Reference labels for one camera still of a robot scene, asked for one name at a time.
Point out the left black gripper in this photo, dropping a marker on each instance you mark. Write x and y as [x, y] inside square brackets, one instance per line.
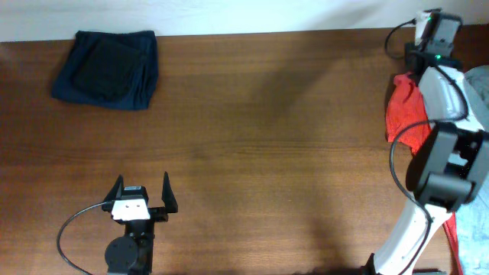
[160, 214]

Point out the light grey-green t-shirt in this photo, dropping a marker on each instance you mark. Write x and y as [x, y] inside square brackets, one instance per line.
[472, 219]

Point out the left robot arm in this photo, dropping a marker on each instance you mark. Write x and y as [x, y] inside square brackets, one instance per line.
[132, 253]

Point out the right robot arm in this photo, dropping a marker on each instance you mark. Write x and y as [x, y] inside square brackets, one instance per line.
[451, 165]

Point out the red printed t-shirt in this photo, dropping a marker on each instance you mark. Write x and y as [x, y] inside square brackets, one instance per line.
[405, 107]

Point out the folded navy blue garment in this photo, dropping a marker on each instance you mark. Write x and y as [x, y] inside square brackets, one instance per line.
[118, 71]

